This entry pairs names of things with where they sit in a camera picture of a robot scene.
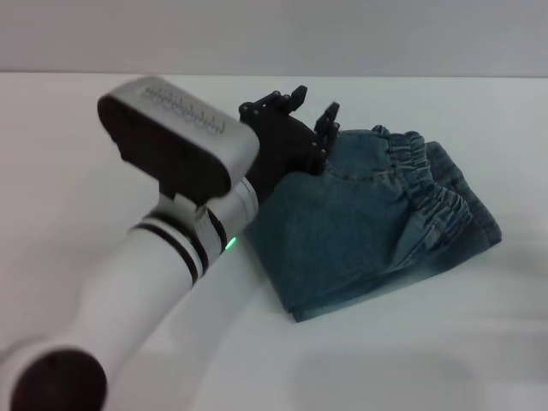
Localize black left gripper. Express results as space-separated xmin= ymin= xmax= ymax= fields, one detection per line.
xmin=237 ymin=85 xmax=342 ymax=202

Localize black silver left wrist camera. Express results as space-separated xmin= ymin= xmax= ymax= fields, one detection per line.
xmin=97 ymin=75 xmax=261 ymax=200

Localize blue denim shorts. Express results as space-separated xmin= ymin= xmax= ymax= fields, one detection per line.
xmin=242 ymin=124 xmax=503 ymax=325

